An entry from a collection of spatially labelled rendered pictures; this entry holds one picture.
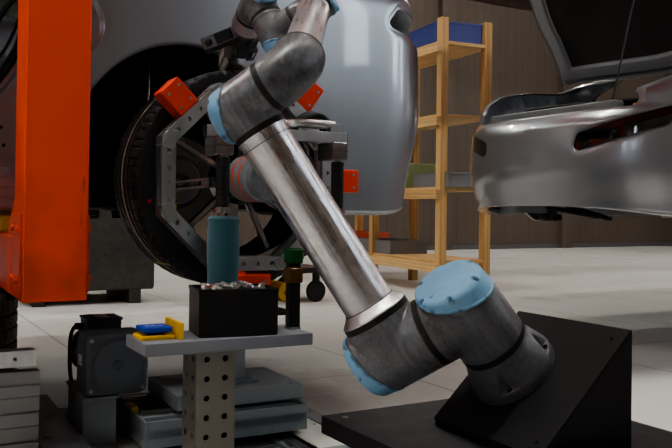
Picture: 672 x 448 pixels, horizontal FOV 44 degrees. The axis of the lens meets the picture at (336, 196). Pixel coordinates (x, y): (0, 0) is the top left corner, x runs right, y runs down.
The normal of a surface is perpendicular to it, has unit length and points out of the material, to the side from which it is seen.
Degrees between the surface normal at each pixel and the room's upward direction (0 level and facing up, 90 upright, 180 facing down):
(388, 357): 100
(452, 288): 39
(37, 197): 90
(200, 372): 90
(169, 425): 90
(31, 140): 90
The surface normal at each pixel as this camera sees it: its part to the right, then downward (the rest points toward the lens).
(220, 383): 0.48, 0.00
